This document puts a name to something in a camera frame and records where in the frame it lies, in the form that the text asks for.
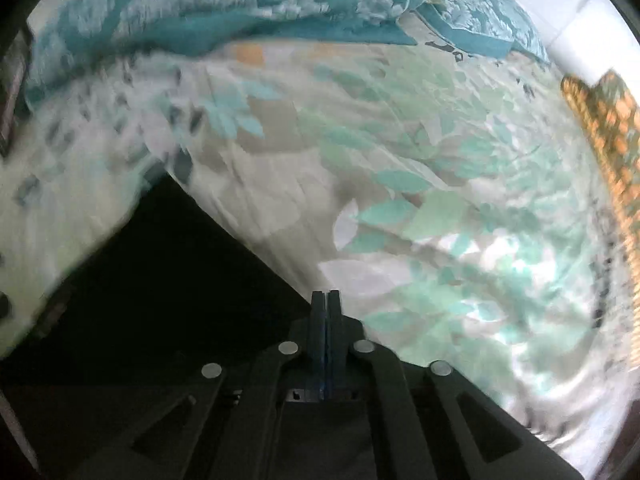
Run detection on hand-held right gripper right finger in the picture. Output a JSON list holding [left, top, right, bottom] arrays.
[[327, 290, 584, 480]]

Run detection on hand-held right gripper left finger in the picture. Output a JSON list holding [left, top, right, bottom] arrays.
[[70, 290, 327, 480]]

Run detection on black pants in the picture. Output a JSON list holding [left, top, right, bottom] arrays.
[[0, 172, 441, 480]]

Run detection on leaf print bed sheet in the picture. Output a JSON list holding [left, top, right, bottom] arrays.
[[0, 42, 640, 480]]

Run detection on teal patterned blanket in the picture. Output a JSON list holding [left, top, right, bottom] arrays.
[[25, 0, 426, 108]]

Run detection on orange green patterned cloth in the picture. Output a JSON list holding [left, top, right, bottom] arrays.
[[560, 69, 640, 266]]

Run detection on teal patterned pillow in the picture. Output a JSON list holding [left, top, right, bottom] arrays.
[[400, 0, 551, 65]]

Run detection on dark wooden bed frame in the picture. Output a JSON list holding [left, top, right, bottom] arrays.
[[0, 30, 34, 157]]

